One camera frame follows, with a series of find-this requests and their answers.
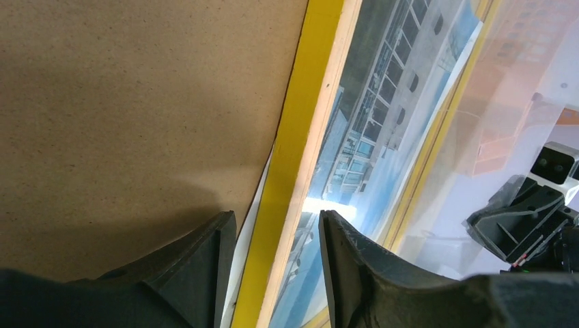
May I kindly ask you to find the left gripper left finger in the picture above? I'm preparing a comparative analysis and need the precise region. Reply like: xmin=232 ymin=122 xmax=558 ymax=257
xmin=1 ymin=211 xmax=236 ymax=327

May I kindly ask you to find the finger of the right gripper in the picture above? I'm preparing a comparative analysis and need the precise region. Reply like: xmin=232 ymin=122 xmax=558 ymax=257
xmin=466 ymin=176 xmax=575 ymax=265

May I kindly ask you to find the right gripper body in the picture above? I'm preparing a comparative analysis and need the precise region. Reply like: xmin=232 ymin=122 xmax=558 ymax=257
xmin=516 ymin=217 xmax=578 ymax=273

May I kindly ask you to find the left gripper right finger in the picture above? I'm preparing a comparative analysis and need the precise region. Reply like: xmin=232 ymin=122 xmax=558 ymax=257
xmin=319 ymin=210 xmax=578 ymax=327

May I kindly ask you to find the clear acrylic sheet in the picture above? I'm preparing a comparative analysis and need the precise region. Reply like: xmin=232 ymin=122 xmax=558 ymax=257
xmin=266 ymin=0 xmax=579 ymax=328

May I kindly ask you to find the yellow wooden picture frame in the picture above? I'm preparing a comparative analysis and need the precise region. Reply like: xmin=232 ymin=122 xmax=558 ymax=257
xmin=223 ymin=1 xmax=362 ymax=327

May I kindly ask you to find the brown backing board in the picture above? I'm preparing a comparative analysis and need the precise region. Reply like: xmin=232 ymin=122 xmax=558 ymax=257
xmin=1 ymin=1 xmax=307 ymax=281

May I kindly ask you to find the peach desk organizer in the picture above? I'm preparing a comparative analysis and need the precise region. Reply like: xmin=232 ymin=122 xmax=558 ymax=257
xmin=461 ymin=1 xmax=578 ymax=176

